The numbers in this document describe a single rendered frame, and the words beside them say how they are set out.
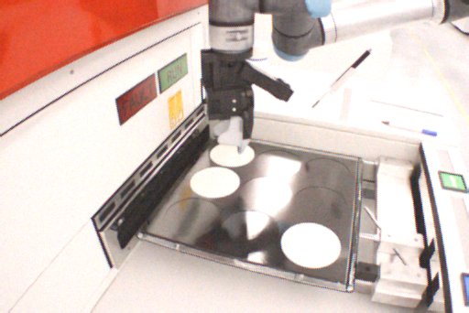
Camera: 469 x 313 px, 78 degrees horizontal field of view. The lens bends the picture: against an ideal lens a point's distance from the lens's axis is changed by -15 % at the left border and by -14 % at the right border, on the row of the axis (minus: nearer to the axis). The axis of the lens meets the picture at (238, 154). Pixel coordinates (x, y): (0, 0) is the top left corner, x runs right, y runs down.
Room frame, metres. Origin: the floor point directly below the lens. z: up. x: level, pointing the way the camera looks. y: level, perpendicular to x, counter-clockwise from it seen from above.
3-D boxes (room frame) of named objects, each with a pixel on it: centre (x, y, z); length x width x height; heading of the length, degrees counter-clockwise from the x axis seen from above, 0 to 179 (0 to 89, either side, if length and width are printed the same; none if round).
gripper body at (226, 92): (0.55, 0.02, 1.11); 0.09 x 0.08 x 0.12; 106
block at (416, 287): (0.29, -0.26, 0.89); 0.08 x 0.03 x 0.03; 72
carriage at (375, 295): (0.44, -0.31, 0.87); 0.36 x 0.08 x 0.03; 162
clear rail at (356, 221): (0.45, -0.23, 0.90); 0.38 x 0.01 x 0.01; 162
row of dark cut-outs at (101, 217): (0.57, 0.16, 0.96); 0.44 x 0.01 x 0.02; 162
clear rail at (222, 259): (0.34, 0.00, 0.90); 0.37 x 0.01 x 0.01; 72
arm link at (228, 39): (0.55, 0.01, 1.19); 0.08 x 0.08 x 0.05
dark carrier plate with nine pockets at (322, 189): (0.51, -0.05, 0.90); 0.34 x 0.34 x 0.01; 72
